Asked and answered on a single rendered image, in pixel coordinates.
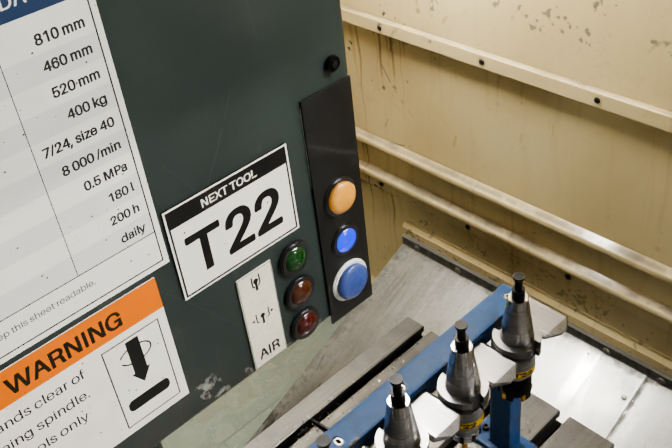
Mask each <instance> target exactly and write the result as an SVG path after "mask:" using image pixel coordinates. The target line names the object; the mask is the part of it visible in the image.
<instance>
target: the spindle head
mask: <svg viewBox="0 0 672 448"><path fill-rule="evenodd" d="M96 4H97V7H98V11H99V14H100V18H101V21H102V25H103V28H104V32H105V35H106V39H107V42H108V46H109V49H110V53H111V56H112V60H113V63H114V67H115V70H116V74H117V78H118V81H119V85H120V88H121V92H122V95H123V99H124V102H125V106H126V109H127V113H128V116H129V120H130V123H131V127H132V130H133V134H134V137H135V141H136V144H137V148H138V152H139V155H140V159H141V162H142V166H143V169H144V173H145V176H146V180H147V183H148V187H149V190H150V194H151V197H152V201H153V204H154V208H155V211H156V215H157V218H158V222H159V226H160V229H161V233H162V236H163V240H164V243H165V247H166V250H167V254H168V257H169V261H170V262H168V263H166V264H165V265H163V266H161V267H160V268H158V269H157V270H155V271H153V272H152V273H150V274H148V275H147V276H145V277H143V278H142V279H140V280H139V281H137V282H135V283H134V284H132V285H130V286H129V287H127V288H126V289H124V290H122V291H121V292H119V293H117V294H116V295H114V296H112V297H111V298H109V299H108V300H106V301H104V302H103V303H101V304H99V305H98V306H96V307H94V308H93V309H91V310H90V311H88V312H86V313H85V314H83V315H81V316H80V317H78V318H76V319H75V320H73V321H72V322H70V323H68V324H67V325H65V326H63V327H62V328H60V329H58V330H57V331H55V332H54V333H52V334H50V335H49V336H47V337H45V338H44V339H42V340H40V341H39V342H37V343H36V344H34V345H32V346H31V347H29V348H27V349H26V350H24V351H23V352H21V353H19V354H18V355H16V356H14V357H13V358H11V359H9V360H8V361H6V362H5V363H3V364H1V365H0V371H1V370H3V369H5V368H6V367H8V366H10V365H11V364H13V363H14V362H16V361H18V360H19V359H21V358H22V357H24V356H26V355H27V354H29V353H31V352H32V351H34V350H35V349H37V348H39V347H40V346H42V345H44V344H45V343H47V342H48V341H50V340H52V339H53V338H55V337H57V336H58V335H60V334H61V333H63V332H65V331H66V330H68V329H70V328H71V327H73V326H74V325H76V324H78V323H79V322H81V321H83V320H84V319H86V318H87V317H89V316H91V315H92V314H94V313H96V312H97V311H99V310H100V309H102V308H104V307H105V306H107V305H109V304H110V303H112V302H113V301H115V300H117V299H118V298H120V297H122V296H123V295H125V294H126V293H128V292H130V291H131V290H133V289H135V288H136V287H138V286H139V285H141V284H143V283H144V282H146V281H148V280H149V279H151V278H152V277H154V278H155V281H156V284H157V287H158V291H159V294H160V297H161V301H162V304H163V307H164V311H165V314H166V317H167V321H168V324H169V327H170V331H171V334H172V337H173V340H174V344H175V347H176V350H177V354H178V357H179V360H180V364H181V367H182V370H183V374H184V377H185V380H186V384H187V387H188V390H189V393H188V394H187V395H186V396H184V397H183V398H182V399H180V400H179V401H177V402H176V403H175V404H173V405H172V406H170V407H169V408H168V409H166V410H165V411H163V412H162V413H161V414H159V415H158V416H157V417H155V418H154V419H152V420H151V421H150V422H148V423H147V424H145V425H144V426H143V427H141V428H140V429H139V430H137V431H136V432H134V433H133V434H132V435H130V436H129V437H127V438H126V439H125V440H123V441H122V442H120V443H119V444H118V445H116V446H115V447H114V448H153V447H154V446H155V445H157V444H158V443H159V442H161V441H162V440H163V439H165V438H166V437H167V436H169V435H170V434H171V433H173V432H174V431H175V430H177V429H178V428H180V427H181V426H182V425H184V424H185V423H186V422H188V421H189V420H190V419H192V418H193V417H194V416H196V415H197V414H198V413H200V412H201V411H202V410H204V409H205V408H207V407H208V406H209V405H211V404H212V403H213V402H215V401H216V400H217V399H219V398H220V397H221V396H223V395H224V394H225V393H227V392H228V391H229V390H231V389H232V388H234V387H235V386H236V385H238V384H239V383H240V382H242V381H243V380H244V379H246V378H247V377H248V376H250V375H251V374H252V373H254V372H255V371H256V370H255V366H254V362H253V357H252V353H251V348H250V344H249V340H248V335H247V331H246V326H245V322H244V318H243V313H242V309H241V305H240V300H239V296H238V291H237V287H236V283H235V282H236V281H237V280H239V279H240V278H242V277H243V276H245V275H246V274H248V273H249V272H251V271H252V270H254V269H255V268H257V267H258V266H260V265H261V264H263V263H264V262H266V261H267V260H270V261H271V266H272V272H273V277H274V282H275V287H276V292H277V298H278V303H279V308H280V313H281V318H282V324H283V329H284V334H285V339H286V344H287V347H289V346H290V345H292V344H293V343H294V342H296V341H297V340H298V339H296V338H295V337H294V336H293V335H292V333H291V326H292V322H293V320H294V318H295V316H296V315H297V314H298V313H299V312H300V311H301V310H302V309H304V308H306V307H308V306H313V307H315V308H316V309H317V310H318V311H319V314H320V319H319V323H318V325H319V324H320V323H321V322H323V321H324V320H325V319H327V318H328V317H329V316H330V310H329V303H328V296H327V289H326V283H325V276H324V269H323V262H322V255H321V248H320V241H319V234H318V227H317V221H316V214H315V207H314V200H313V193H312V189H311V182H310V175H309V168H308V161H307V154H306V147H305V141H304V134H303V127H302V120H301V113H300V104H299V102H300V101H301V100H303V99H305V98H307V97H309V96H310V95H312V94H314V93H316V92H318V91H320V90H321V89H323V88H325V87H327V86H329V85H331V84H332V83H334V82H336V81H338V80H340V79H342V78H343V77H345V76H347V75H348V72H347V62H346V52H345V43H344V33H343V24H342V14H341V5H340V0H96ZM282 143H286V147H287V153H288V159H289V165H290V172H291V178H292V184H293V190H294V196H295V203H296V209H297V215H298V221H299V228H298V229H296V230H295V231H293V232H291V233H290V234H288V235H287V236H285V237H284V238H282V239H281V240H279V241H278V242H276V243H275V244H273V245H271V246H270V247H268V248H267V249H265V250H264V251H262V252H261V253H259V254H258V255H256V256H255V257H253V258H251V259H250V260H248V261H247V262H245V263H244V264H242V265H241V266H239V267H238V268H236V269H234V270H233V271H231V272H230V273H228V274H227V275H225V276H224V277H222V278H221V279H219V280H218V281H216V282H214V283H213V284H211V285H210V286H208V287H207V288H205V289H204V290H202V291H201V292H199V293H198V294H196V295H194V296H193V297H191V298H190V299H188V300H187V301H186V300H184V296H183V293H182V289H181V286H180V282H179V278H178V275H177V271H176V268H175V264H174V261H173V257H172V253H171V250H170V246H169V243H168V239H167V236H166V232H165V229H164V225H163V221H162V218H161V214H160V213H162V212H163V211H165V210H167V209H169V208H170V207H172V206H174V205H176V204H177V203H179V202H181V201H183V200H184V199H186V198H188V197H190V196H191V195H193V194H195V193H197V192H198V191H200V190H202V189H204V188H205V187H207V186H209V185H211V184H212V183H214V182H216V181H218V180H219V179H221V178H223V177H225V176H226V175H228V174H230V173H232V172H233V171H235V170H237V169H239V168H240V167H242V166H244V165H246V164H247V163H249V162H251V161H253V160H254V159H256V158H258V157H260V156H261V155H263V154H265V153H267V152H268V151H270V150H272V149H274V148H275V147H277V146H279V145H281V144H282ZM296 240H302V241H304V242H306V243H307V244H308V246H309V249H310V254H309V259H308V262H307V264H306V265H305V267H304V268H303V269H302V270H301V271H300V272H299V273H297V274H295V275H293V276H287V275H285V274H283V273H282V272H281V271H280V268H279V260H280V256H281V254H282V252H283V250H284V249H285V248H286V247H287V246H288V245H289V244H290V243H292V242H293V241H296ZM303 274H307V275H310V276H311V277H312V278H313V279H314V282H315V289H314V293H313V295H312V297H311V298H310V300H309V301H308V302H307V303H306V304H305V305H304V306H302V307H300V308H297V309H293V308H291V307H289V306H288V305H287V304H286V301H285V295H286V291H287V288H288V286H289V285H290V283H291V282H292V281H293V280H294V279H295V278H296V277H298V276H300V275H303Z"/></svg>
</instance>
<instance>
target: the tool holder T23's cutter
mask: <svg viewBox="0 0 672 448"><path fill-rule="evenodd" d="M532 387H533V383H532V375H531V376H530V377H528V378H526V379H524V380H522V381H518V382H516V381H512V382H511V383H510V384H507V385H503V386H499V387H498V391H502V398H503V399H506V400H507V401H510V402H513V400H514V398H521V401H522V402H524V401H525V400H527V399H528V398H529V397H530V396H531V389H532Z"/></svg>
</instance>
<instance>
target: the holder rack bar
mask: <svg viewBox="0 0 672 448"><path fill-rule="evenodd" d="M511 288H512V287H510V286H508V285H506V284H502V285H500V286H499V287H498V288H497V289H496V290H494V291H493V292H492V293H491V294H490V295H488V296H487V297H486V298H485V299H484V300H483V301H481V302H480V303H479V304H478V305H477V306H475V307H474V308H473V309H472V310H471V311H469V312H468V313H467V314H466V315H465V316H463V317H462V318H461V319H460V320H464V321H466V322H467V323H468V328H467V330H466V334H467V335H468V336H469V341H471V343H472V345H473V346H474V345H475V344H476V343H477V342H478V341H480V340H481V341H483V342H484V343H486V344H487V343H488V342H489V341H490V340H491V339H492V332H493V329H494V328H495V329H497V330H500V328H501V324H502V319H503V315H504V311H505V306H506V302H507V298H508V294H509V293H510V292H511ZM456 334H457V330H456V329H455V324H454V325H453V326H451V327H450V328H449V329H448V330H447V331H445V332H444V333H443V334H442V335H441V336H439V337H438V338H437V339H436V340H435V341H433V342H432V343H431V344H430V345H429V346H427V347H426V348H425V349H424V350H423V351H422V352H420V353H419V354H418V355H417V356H416V357H414V358H413V359H412V360H411V361H410V362H408V363H407V364H406V365H405V366H404V367H402V368H401V369H400V370H399V371H398V372H396V373H395V374H400V375H401V376H402V377H403V384H402V387H403V388H404V389H405V394H407V395H408V396H409V399H410V401H411V400H412V399H413V398H414V397H415V396H416V395H417V394H419V393H420V392H421V391H422V390H423V389H426V390H427V391H429V392H430V393H431V392H432V391H433V390H435V389H436V388H437V381H438V378H439V376H440V375H441V374H442V373H444V374H445V375H446V371H447V366H448V360H449V354H450V348H451V344H452V342H453V341H454V336H455V335H456ZM392 388H393V387H392V385H391V384H390V378H389V379H388V380H387V381H386V382H384V383H383V384H382V385H381V386H380V387H378V388H377V389H376V390H375V391H374V392H372V393H371V394H370V395H369V396H368V397H366V398H365V399H364V400H363V401H362V402H361V403H359V404H358V405H357V406H356V407H355V408H353V409H352V410H351V411H350V412H349V413H347V414H346V415H345V416H344V417H343V418H341V419H340V420H339V421H338V422H337V423H335V424H334V425H333V426H332V427H331V428H329V429H328V430H327V431H326V432H325V433H323V434H322V435H328V436H329V437H330V439H331V444H330V446H329V447H330V448H357V447H358V446H359V445H360V444H362V443H364V444H365V445H366V446H367V447H370V446H371V445H372V444H373V443H374V442H375V434H376V432H377V430H378V428H380V429H382V430H383V429H384V421H385V412H386V404H387V398H388V396H389V395H390V390H391V389H392Z"/></svg>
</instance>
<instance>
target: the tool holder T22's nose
mask: <svg viewBox="0 0 672 448"><path fill-rule="evenodd" d="M479 434H481V426H480V425H479V426H478V427H477V428H475V429H473V430H469V431H460V430H459V432H458V433H457V434H456V435H455V436H454V437H453V438H451V439H453V440H454V441H456V442H459V443H461V444H467V443H471V442H474V441H476V439H477V438H478V436H479Z"/></svg>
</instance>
